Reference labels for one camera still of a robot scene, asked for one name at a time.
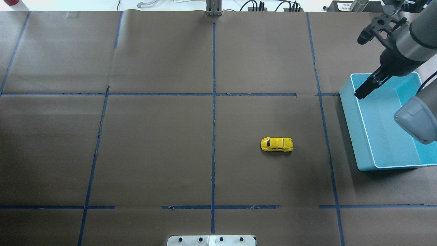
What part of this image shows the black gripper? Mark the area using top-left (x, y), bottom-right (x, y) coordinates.
top-left (354, 50), bottom-right (424, 99)

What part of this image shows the yellow beetle toy car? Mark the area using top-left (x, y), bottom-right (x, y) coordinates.
top-left (260, 137), bottom-right (294, 152)

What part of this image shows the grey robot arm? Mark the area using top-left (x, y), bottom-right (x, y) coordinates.
top-left (354, 0), bottom-right (437, 145)

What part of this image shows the turquoise plastic bin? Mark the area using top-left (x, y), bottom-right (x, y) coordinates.
top-left (340, 72), bottom-right (437, 171)

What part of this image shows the black box under cup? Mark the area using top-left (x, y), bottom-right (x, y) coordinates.
top-left (323, 0), bottom-right (383, 13)

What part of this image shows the metal cup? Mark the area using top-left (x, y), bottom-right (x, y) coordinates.
top-left (350, 0), bottom-right (369, 13)

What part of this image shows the orange black power strip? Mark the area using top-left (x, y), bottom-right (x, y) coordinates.
top-left (247, 1), bottom-right (268, 12)

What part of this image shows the red fire extinguisher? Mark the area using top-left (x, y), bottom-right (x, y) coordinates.
top-left (3, 0), bottom-right (20, 6)

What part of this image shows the aluminium frame post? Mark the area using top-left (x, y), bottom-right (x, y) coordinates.
top-left (206, 0), bottom-right (223, 16)

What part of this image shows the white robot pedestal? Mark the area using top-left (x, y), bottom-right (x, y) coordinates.
top-left (167, 235), bottom-right (257, 246)

